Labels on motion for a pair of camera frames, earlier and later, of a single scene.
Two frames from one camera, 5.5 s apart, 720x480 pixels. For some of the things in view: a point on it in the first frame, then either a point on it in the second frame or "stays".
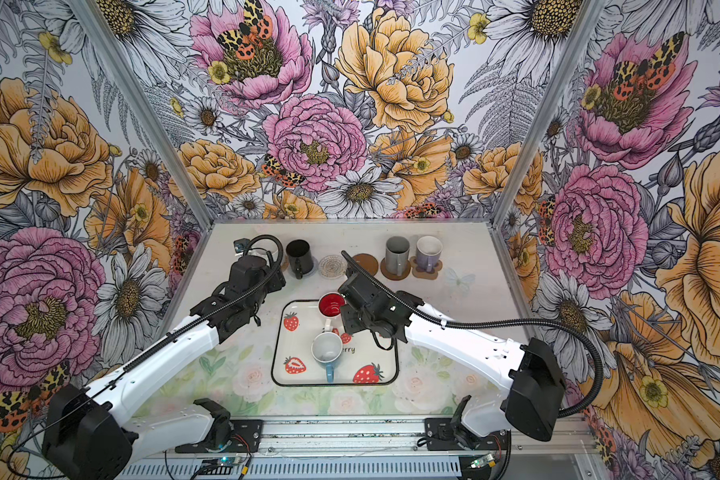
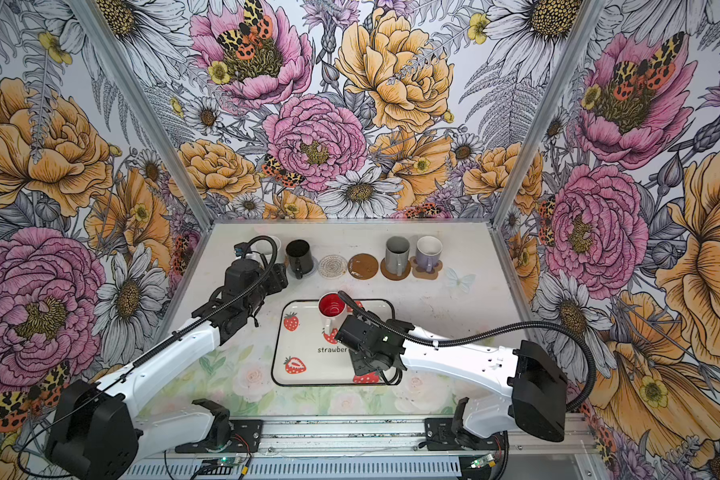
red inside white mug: (329, 305) stays
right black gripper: (347, 313) -> (359, 366)
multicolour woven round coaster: (332, 266) stays
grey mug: (397, 250) stays
